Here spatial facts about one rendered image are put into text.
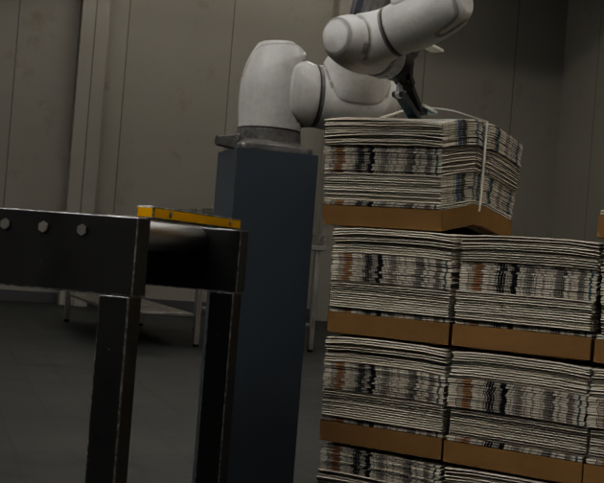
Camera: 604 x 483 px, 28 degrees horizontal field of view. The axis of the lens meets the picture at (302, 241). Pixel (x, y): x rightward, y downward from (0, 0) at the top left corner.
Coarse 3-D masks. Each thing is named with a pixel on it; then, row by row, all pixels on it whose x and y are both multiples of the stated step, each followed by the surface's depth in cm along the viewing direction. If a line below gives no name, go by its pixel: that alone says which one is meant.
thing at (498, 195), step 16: (496, 128) 261; (496, 144) 261; (512, 144) 268; (496, 160) 262; (512, 160) 269; (496, 176) 263; (512, 176) 270; (496, 192) 264; (512, 192) 271; (496, 208) 265
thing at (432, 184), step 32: (352, 128) 252; (384, 128) 248; (416, 128) 244; (448, 128) 242; (352, 160) 253; (384, 160) 249; (416, 160) 245; (448, 160) 244; (352, 192) 254; (384, 192) 250; (416, 192) 246; (448, 192) 245
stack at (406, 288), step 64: (384, 256) 247; (448, 256) 240; (512, 256) 232; (576, 256) 225; (448, 320) 239; (512, 320) 232; (576, 320) 225; (384, 384) 246; (448, 384) 240; (512, 384) 231; (576, 384) 224; (512, 448) 230; (576, 448) 224
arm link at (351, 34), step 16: (352, 16) 231; (368, 16) 233; (336, 32) 231; (352, 32) 229; (368, 32) 231; (336, 48) 231; (352, 48) 230; (368, 48) 232; (384, 48) 232; (352, 64) 234; (368, 64) 235; (384, 64) 237
